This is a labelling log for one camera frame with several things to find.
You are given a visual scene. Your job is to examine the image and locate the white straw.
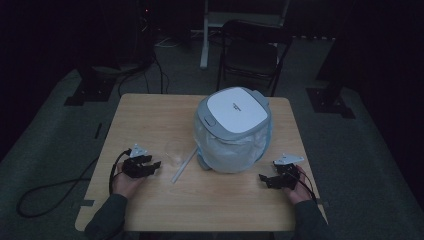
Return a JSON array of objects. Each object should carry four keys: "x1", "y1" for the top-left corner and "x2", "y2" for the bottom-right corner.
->
[{"x1": 170, "y1": 146, "x2": 199, "y2": 185}]

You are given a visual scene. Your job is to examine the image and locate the clear plastic cup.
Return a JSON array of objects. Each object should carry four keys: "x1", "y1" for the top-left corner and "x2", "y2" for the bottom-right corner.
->
[{"x1": 165, "y1": 141, "x2": 188, "y2": 167}]

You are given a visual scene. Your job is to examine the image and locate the black folding chair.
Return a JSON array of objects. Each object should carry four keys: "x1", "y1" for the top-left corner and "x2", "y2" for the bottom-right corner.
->
[{"x1": 216, "y1": 19, "x2": 295, "y2": 98}]

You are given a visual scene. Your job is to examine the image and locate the person's left hand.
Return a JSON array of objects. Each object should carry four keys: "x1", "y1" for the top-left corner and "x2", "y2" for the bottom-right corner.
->
[{"x1": 111, "y1": 170, "x2": 148, "y2": 200}]

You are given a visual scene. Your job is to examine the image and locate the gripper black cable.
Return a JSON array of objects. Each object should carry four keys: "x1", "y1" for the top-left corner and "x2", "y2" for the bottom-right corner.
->
[
  {"x1": 108, "y1": 148, "x2": 132, "y2": 196},
  {"x1": 290, "y1": 169, "x2": 318, "y2": 204}
]

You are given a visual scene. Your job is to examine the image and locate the white plastic trash bag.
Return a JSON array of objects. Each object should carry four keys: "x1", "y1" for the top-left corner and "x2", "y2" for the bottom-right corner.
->
[{"x1": 194, "y1": 114, "x2": 273, "y2": 174}]

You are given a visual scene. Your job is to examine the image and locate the person's right hand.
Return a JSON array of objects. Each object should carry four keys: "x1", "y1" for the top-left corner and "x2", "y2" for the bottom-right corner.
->
[{"x1": 283, "y1": 165, "x2": 315, "y2": 205}]

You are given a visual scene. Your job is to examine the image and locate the black floor cable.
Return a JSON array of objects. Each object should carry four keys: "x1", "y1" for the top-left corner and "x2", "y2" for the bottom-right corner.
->
[{"x1": 16, "y1": 156, "x2": 100, "y2": 219}]

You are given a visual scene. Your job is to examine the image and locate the grey white lidded trash can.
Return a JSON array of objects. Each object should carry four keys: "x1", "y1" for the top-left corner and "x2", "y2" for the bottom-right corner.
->
[{"x1": 193, "y1": 86, "x2": 274, "y2": 174}]

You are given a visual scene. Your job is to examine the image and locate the black stand base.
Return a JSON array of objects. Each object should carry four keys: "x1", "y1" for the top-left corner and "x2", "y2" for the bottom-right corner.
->
[
  {"x1": 64, "y1": 65, "x2": 116, "y2": 107},
  {"x1": 305, "y1": 87, "x2": 357, "y2": 120}
]

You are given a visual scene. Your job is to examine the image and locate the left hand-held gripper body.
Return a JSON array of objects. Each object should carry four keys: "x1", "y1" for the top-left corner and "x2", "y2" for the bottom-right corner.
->
[{"x1": 121, "y1": 143, "x2": 153, "y2": 179}]

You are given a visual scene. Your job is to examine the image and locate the white metal stand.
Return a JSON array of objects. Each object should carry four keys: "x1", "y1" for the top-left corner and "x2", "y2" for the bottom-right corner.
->
[{"x1": 199, "y1": 0, "x2": 291, "y2": 70}]

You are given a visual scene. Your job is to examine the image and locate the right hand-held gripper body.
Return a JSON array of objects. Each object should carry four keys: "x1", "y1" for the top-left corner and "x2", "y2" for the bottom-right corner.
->
[{"x1": 273, "y1": 153, "x2": 305, "y2": 191}]

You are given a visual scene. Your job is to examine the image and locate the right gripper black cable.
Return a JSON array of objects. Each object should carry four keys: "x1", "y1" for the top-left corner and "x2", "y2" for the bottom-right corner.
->
[{"x1": 290, "y1": 169, "x2": 318, "y2": 204}]

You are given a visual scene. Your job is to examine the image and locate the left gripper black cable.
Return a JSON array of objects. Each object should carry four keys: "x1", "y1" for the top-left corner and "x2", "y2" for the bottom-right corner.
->
[{"x1": 108, "y1": 148, "x2": 132, "y2": 196}]

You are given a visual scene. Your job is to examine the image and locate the thin black floor cables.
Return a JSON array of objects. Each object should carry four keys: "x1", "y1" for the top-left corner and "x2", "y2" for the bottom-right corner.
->
[{"x1": 117, "y1": 54, "x2": 171, "y2": 98}]

